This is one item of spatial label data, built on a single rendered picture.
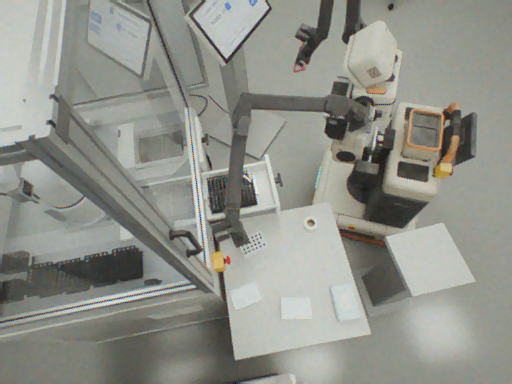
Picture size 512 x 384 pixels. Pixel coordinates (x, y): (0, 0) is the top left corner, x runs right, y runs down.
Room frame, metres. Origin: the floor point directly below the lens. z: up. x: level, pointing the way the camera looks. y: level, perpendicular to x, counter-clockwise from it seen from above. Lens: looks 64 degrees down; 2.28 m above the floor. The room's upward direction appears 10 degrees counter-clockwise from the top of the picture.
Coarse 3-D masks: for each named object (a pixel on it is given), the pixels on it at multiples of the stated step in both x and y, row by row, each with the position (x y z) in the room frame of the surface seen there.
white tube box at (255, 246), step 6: (258, 234) 0.53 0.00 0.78; (252, 240) 0.50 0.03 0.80; (258, 240) 0.49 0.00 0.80; (264, 240) 0.49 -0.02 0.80; (246, 246) 0.47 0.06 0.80; (252, 246) 0.47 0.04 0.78; (258, 246) 0.46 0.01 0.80; (264, 246) 0.46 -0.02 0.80; (246, 252) 0.45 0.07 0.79; (252, 252) 0.44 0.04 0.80; (258, 252) 0.44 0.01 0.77
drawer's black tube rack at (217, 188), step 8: (224, 176) 0.81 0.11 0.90; (208, 184) 0.79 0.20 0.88; (216, 184) 0.78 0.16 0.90; (224, 184) 0.79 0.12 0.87; (248, 184) 0.76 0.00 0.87; (216, 192) 0.73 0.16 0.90; (224, 192) 0.73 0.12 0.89; (248, 192) 0.70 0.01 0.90; (216, 200) 0.69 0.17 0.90; (248, 200) 0.66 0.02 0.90; (216, 208) 0.66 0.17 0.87
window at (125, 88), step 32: (96, 0) 0.69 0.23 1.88; (128, 0) 0.93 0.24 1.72; (96, 32) 0.60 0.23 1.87; (128, 32) 0.80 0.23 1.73; (96, 64) 0.52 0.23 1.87; (128, 64) 0.68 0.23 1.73; (160, 64) 1.00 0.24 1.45; (96, 96) 0.44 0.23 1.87; (128, 96) 0.57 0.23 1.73; (160, 96) 0.81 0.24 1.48; (96, 128) 0.38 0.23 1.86; (128, 128) 0.48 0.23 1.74; (160, 128) 0.66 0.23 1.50; (128, 160) 0.39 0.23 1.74; (160, 160) 0.53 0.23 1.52; (192, 160) 0.85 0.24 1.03; (160, 192) 0.42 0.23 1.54; (192, 192) 0.64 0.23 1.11; (192, 224) 0.47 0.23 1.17
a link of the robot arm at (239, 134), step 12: (240, 120) 0.77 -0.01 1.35; (240, 132) 0.74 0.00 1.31; (240, 144) 0.73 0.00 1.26; (240, 156) 0.70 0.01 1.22; (228, 168) 0.68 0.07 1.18; (240, 168) 0.66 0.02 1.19; (228, 180) 0.64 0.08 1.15; (240, 180) 0.63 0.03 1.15; (228, 192) 0.60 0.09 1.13; (240, 192) 0.60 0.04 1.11; (228, 204) 0.56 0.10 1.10; (228, 216) 0.52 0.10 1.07
